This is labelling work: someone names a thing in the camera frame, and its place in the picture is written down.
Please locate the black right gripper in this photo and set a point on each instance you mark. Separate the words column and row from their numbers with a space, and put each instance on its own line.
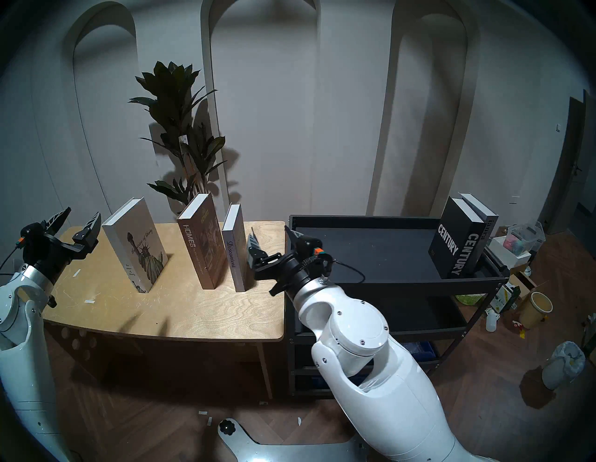
column 291, row 272

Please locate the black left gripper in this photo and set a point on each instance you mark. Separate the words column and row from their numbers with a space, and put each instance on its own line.
column 49, row 256

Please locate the grey Discontent book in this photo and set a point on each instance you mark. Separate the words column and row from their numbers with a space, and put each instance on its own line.
column 233, row 251

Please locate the white Statue of Liberty book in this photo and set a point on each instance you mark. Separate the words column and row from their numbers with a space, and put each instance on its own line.
column 135, row 242

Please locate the black CENTURY book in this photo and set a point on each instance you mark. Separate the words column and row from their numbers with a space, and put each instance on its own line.
column 454, row 242

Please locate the grey iaura book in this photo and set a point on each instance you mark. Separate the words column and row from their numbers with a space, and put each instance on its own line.
column 484, row 216

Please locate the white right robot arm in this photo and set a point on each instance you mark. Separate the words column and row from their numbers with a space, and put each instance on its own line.
column 382, row 372

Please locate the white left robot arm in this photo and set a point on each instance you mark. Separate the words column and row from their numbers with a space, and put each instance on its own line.
column 18, row 354

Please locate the black three-tier shelf cart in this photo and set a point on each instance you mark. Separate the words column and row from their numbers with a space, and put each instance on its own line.
column 386, row 247

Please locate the brown HOMES book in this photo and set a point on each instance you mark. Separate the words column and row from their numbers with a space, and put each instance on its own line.
column 205, row 247

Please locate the light wooden table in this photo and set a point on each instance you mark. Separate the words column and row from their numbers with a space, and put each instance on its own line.
column 195, row 312

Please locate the flat blue bin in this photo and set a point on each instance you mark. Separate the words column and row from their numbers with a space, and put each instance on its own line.
column 314, row 381

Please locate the dark green leafy plant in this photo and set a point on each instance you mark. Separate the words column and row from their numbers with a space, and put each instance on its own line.
column 172, row 93

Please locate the black star knob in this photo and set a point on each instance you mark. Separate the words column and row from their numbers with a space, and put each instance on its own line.
column 226, row 425

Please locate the white box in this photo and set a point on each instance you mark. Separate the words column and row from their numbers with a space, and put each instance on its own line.
column 505, row 254

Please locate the small white bottle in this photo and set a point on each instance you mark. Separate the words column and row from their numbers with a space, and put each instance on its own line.
column 492, row 322

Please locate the clear plastic storage box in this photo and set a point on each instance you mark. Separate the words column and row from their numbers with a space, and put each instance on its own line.
column 526, row 237

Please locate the brown cardboard box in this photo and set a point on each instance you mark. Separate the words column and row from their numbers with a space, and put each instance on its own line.
column 524, row 279

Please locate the yellow bucket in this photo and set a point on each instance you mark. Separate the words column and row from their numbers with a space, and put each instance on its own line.
column 534, row 312

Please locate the dark door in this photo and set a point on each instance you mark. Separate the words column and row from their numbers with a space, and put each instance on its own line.
column 565, row 167

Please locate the white bin with bag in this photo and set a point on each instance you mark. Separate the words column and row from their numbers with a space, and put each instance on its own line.
column 563, row 365

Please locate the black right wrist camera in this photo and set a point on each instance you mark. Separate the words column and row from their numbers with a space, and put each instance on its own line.
column 307, row 244

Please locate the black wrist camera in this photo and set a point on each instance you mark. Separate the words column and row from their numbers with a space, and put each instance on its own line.
column 307, row 244
column 30, row 235

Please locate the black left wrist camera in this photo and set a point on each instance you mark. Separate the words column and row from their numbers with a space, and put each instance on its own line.
column 30, row 235

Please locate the grey metal robot base plate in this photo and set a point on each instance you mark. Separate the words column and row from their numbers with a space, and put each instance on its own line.
column 279, row 451

